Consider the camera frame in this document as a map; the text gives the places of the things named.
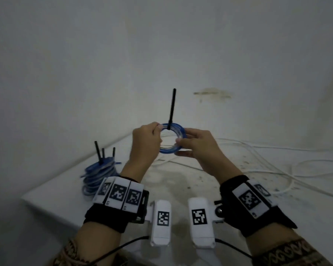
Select pile of blue cable coils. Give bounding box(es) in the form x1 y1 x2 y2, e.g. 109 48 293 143
80 156 122 196

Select patterned right sleeve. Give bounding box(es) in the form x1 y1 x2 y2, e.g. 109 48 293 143
251 238 333 266

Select person's right hand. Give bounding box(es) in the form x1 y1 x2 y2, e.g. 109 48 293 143
174 128 244 186

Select person's left forearm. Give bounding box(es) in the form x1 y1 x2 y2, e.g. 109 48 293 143
71 221 123 266

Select black wrist strap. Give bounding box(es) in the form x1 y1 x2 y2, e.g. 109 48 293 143
83 177 150 235
214 174 298 238

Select white right marker plate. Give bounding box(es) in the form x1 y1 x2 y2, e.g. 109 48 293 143
231 180 278 220

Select person's left hand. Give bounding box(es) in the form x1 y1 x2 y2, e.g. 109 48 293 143
120 122 164 183

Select black right wrist strap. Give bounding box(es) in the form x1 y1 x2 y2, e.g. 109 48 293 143
214 174 298 238

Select patterned sleeve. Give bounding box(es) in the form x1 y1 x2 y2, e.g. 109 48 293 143
251 238 333 266
53 238 129 266

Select blue cable coil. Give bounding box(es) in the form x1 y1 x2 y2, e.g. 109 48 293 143
155 123 188 155

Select black camera cable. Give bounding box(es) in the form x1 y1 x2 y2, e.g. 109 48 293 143
215 238 253 260
88 236 152 266

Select patterned left sleeve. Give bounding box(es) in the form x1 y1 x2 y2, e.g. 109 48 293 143
53 238 129 266

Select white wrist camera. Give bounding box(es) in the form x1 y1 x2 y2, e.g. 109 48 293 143
144 199 172 247
188 197 226 250

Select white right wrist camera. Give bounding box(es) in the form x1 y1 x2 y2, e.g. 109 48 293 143
188 197 226 250

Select person's right forearm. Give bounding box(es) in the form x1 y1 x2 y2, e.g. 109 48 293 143
244 226 306 258

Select white cable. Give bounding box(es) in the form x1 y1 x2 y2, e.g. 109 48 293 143
152 143 333 197

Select black left wrist strap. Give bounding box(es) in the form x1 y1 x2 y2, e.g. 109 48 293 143
83 177 150 235

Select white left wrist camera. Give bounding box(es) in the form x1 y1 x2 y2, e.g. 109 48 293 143
144 199 172 247

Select white left marker plates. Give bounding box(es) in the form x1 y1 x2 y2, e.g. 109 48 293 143
93 176 144 211

